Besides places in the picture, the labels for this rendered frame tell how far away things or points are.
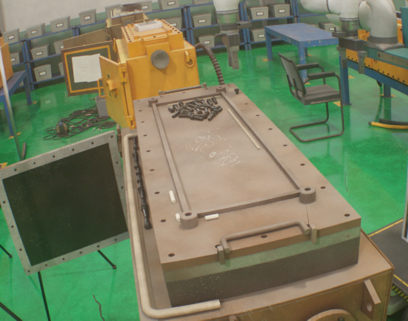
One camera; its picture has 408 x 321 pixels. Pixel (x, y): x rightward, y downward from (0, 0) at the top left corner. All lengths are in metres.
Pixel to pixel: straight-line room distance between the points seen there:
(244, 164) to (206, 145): 0.20
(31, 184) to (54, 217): 0.21
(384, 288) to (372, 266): 0.08
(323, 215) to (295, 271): 0.14
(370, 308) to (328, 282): 0.13
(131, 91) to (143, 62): 0.25
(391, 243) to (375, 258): 1.68
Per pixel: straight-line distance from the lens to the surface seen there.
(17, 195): 2.23
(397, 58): 2.27
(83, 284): 3.39
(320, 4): 2.17
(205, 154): 1.50
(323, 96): 5.07
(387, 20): 2.35
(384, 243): 2.88
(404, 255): 2.78
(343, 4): 2.11
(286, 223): 1.08
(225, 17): 1.95
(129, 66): 3.93
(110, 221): 2.42
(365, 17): 2.38
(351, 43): 2.14
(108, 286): 3.32
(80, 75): 5.50
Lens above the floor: 1.94
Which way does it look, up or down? 22 degrees down
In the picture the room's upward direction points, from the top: 7 degrees counter-clockwise
